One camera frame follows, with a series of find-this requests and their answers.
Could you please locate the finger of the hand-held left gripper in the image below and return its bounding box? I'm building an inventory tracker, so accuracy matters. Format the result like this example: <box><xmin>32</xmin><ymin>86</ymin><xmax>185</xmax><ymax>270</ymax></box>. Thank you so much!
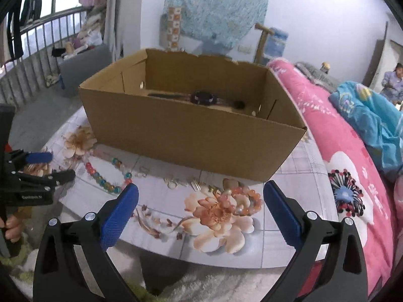
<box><xmin>6</xmin><ymin>150</ymin><xmax>53</xmax><ymax>169</ymax></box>
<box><xmin>6</xmin><ymin>169</ymin><xmax>77</xmax><ymax>207</ymax></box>

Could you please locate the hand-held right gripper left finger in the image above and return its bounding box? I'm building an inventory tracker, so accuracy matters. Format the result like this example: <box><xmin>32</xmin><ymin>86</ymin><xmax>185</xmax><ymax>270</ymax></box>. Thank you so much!
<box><xmin>32</xmin><ymin>182</ymin><xmax>148</xmax><ymax>302</ymax></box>

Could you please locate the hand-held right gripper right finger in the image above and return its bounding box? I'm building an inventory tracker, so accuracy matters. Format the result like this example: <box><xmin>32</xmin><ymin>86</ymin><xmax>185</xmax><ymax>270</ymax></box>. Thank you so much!
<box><xmin>261</xmin><ymin>180</ymin><xmax>370</xmax><ymax>302</ymax></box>

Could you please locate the pink orange bead bracelet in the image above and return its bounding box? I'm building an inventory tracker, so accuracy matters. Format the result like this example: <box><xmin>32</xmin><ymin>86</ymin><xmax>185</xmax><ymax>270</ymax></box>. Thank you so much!
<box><xmin>225</xmin><ymin>185</ymin><xmax>263</xmax><ymax>217</ymax></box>

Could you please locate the multicolour glass bead bracelet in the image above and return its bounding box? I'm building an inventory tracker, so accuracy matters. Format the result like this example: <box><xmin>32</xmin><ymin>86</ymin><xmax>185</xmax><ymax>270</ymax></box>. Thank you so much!
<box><xmin>83</xmin><ymin>157</ymin><xmax>134</xmax><ymax>195</ymax></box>

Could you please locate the brown cardboard box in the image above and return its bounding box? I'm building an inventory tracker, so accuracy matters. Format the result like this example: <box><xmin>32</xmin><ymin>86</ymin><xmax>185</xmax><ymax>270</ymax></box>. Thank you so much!
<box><xmin>78</xmin><ymin>48</ymin><xmax>307</xmax><ymax>183</ymax></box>

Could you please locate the person's left hand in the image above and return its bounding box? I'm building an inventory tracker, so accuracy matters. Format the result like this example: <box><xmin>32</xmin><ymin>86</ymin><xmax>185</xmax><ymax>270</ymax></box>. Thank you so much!
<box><xmin>0</xmin><ymin>214</ymin><xmax>26</xmax><ymax>243</ymax></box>

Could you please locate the floral plaid tablecloth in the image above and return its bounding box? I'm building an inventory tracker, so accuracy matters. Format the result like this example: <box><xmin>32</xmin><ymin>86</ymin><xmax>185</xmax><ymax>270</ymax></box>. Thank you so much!
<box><xmin>8</xmin><ymin>107</ymin><xmax>339</xmax><ymax>269</ymax></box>

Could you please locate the white fluffy rug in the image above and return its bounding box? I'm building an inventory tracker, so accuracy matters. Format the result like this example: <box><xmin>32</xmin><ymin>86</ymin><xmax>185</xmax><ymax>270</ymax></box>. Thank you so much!
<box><xmin>0</xmin><ymin>245</ymin><xmax>315</xmax><ymax>302</ymax></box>

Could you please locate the pink floral blanket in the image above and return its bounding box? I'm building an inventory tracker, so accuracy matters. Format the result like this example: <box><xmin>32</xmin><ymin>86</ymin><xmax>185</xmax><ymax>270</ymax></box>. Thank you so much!
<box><xmin>266</xmin><ymin>57</ymin><xmax>403</xmax><ymax>296</ymax></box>

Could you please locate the metal balcony railing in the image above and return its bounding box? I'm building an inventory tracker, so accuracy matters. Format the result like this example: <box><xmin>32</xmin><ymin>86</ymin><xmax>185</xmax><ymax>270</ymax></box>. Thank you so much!
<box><xmin>0</xmin><ymin>5</ymin><xmax>92</xmax><ymax>110</ymax></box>

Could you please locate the grey cabinet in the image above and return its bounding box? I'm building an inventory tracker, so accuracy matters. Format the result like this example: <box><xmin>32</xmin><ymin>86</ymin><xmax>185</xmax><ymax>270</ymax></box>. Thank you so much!
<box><xmin>58</xmin><ymin>44</ymin><xmax>114</xmax><ymax>96</ymax></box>

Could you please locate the dark hanging clothing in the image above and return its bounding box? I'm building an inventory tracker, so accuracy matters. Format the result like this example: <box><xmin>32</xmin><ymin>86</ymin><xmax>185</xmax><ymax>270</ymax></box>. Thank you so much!
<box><xmin>6</xmin><ymin>0</ymin><xmax>43</xmax><ymax>60</ymax></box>

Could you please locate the blue patterned blanket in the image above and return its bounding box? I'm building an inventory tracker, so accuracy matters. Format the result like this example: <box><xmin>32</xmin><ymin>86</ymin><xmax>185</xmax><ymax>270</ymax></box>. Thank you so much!
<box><xmin>329</xmin><ymin>81</ymin><xmax>403</xmax><ymax>183</ymax></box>

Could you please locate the pile of folded cloths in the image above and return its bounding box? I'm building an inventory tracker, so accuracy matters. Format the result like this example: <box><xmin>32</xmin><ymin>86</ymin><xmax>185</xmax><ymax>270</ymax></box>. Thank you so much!
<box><xmin>64</xmin><ymin>8</ymin><xmax>106</xmax><ymax>57</ymax></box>

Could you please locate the grey pillow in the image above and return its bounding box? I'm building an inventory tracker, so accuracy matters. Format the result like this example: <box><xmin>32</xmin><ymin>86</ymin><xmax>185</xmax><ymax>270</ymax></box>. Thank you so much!
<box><xmin>294</xmin><ymin>61</ymin><xmax>341</xmax><ymax>92</ymax></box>

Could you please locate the wooden stand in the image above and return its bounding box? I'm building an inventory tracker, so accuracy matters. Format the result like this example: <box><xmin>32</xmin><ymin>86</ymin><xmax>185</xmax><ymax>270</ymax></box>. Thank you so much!
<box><xmin>253</xmin><ymin>23</ymin><xmax>274</xmax><ymax>65</ymax></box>

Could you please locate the blue patterned bag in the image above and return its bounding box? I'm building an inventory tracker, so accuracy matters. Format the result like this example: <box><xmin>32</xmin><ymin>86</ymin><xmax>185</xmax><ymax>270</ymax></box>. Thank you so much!
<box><xmin>264</xmin><ymin>27</ymin><xmax>289</xmax><ymax>59</ymax></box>

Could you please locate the teal floral hanging cloth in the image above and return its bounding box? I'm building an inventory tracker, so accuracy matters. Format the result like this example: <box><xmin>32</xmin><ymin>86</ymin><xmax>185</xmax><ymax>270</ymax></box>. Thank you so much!
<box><xmin>162</xmin><ymin>0</ymin><xmax>271</xmax><ymax>49</ymax></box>

